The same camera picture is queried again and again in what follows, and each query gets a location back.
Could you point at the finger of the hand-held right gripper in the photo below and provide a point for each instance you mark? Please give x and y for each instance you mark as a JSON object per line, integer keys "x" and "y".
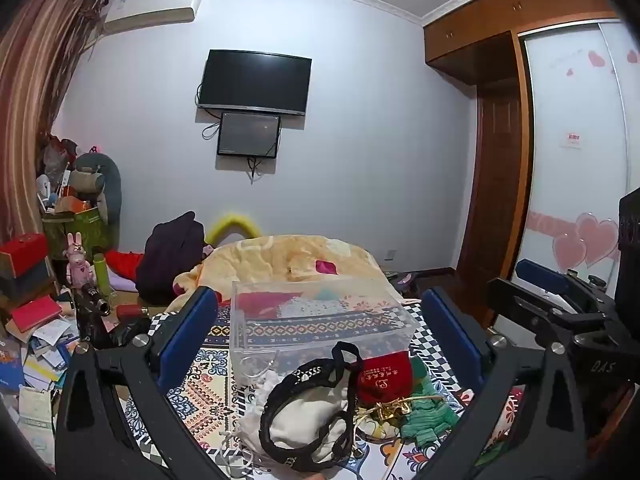
{"x": 542, "y": 275}
{"x": 505, "y": 292}

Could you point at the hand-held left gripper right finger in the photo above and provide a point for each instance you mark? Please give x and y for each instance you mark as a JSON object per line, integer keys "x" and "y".
{"x": 456, "y": 342}

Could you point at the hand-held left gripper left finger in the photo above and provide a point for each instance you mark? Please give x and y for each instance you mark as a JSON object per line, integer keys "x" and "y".
{"x": 192, "y": 332}

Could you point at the red cloth pouch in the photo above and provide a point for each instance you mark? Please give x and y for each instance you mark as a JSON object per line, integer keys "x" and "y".
{"x": 386, "y": 379}

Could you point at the green knitted cloth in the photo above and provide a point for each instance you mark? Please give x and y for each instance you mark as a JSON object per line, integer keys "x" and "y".
{"x": 430, "y": 417}

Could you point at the black lace band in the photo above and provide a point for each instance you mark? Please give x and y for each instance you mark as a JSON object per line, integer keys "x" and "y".
{"x": 280, "y": 390}

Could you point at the clear plastic storage box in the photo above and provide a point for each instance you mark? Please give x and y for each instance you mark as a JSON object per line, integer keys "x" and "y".
{"x": 325, "y": 332}

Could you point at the red cylinder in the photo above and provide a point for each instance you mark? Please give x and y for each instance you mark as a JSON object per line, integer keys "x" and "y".
{"x": 131, "y": 311}

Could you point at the dark purple clothing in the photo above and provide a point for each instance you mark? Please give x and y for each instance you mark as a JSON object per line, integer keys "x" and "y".
{"x": 170, "y": 260}

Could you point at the red cloth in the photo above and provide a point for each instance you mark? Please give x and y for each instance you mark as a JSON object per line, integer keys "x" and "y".
{"x": 125, "y": 265}

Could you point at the gold ribbon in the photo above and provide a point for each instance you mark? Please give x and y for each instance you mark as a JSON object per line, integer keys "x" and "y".
{"x": 387, "y": 410}

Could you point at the brown wooden door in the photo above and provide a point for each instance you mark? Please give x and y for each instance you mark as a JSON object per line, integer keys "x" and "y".
{"x": 492, "y": 185}

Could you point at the black tube on stand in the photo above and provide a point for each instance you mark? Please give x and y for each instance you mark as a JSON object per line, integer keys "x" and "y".
{"x": 92, "y": 300}

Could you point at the yellow fleece blanket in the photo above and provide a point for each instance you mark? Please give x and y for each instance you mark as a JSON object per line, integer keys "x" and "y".
{"x": 270, "y": 260}

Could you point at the green bottle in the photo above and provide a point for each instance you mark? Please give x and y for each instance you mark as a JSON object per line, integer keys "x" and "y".
{"x": 101, "y": 275}

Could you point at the yellow curved plush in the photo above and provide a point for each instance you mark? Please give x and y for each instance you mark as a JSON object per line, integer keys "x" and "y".
{"x": 220, "y": 225}

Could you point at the pink bunny doll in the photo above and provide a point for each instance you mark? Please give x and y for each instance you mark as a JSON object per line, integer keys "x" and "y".
{"x": 79, "y": 265}

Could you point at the red white door label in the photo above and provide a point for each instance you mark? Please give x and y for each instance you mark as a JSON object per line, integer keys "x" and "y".
{"x": 573, "y": 140}

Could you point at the green cardboard box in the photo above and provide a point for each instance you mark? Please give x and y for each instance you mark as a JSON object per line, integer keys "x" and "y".
{"x": 80, "y": 232}

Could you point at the pile of papers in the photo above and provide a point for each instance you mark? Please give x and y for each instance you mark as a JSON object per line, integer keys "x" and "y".
{"x": 42, "y": 360}

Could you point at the red book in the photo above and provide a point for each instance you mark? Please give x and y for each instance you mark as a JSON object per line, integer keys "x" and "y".
{"x": 36, "y": 314}

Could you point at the wooden wardrobe with heart stickers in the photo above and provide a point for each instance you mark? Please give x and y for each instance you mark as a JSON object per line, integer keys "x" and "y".
{"x": 565, "y": 110}

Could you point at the red box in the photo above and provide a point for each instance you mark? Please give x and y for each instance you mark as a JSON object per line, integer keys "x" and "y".
{"x": 22, "y": 255}

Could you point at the striped brown curtain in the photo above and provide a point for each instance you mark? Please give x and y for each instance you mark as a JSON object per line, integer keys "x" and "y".
{"x": 35, "y": 85}

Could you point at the white air conditioner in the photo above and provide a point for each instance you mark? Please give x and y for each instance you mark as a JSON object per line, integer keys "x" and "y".
{"x": 150, "y": 7}

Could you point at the wall outlet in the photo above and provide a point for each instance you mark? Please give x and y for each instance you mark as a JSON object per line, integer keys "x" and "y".
{"x": 390, "y": 254}

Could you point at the small black wall monitor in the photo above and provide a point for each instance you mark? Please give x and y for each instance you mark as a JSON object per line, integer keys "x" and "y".
{"x": 249, "y": 134}

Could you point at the black wall television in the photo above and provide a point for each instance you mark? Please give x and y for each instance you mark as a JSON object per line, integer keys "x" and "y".
{"x": 255, "y": 80}

